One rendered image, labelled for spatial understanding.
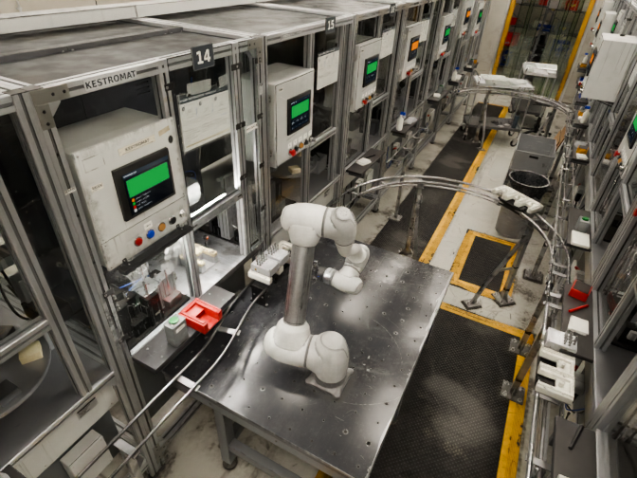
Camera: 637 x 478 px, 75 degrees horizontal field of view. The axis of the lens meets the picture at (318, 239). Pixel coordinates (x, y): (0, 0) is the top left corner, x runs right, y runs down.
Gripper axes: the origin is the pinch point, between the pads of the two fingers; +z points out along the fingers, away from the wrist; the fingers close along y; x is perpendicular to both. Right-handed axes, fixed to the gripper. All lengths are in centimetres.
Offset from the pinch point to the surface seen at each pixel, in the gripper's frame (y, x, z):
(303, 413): -22, 65, -46
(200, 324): 7, 68, 7
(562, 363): -2, -4, -140
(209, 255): 6.0, 26.2, 38.6
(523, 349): -89, -98, -138
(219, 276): 1.1, 32.8, 26.8
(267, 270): 2.6, 16.7, 6.7
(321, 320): -22.3, 11.7, -25.4
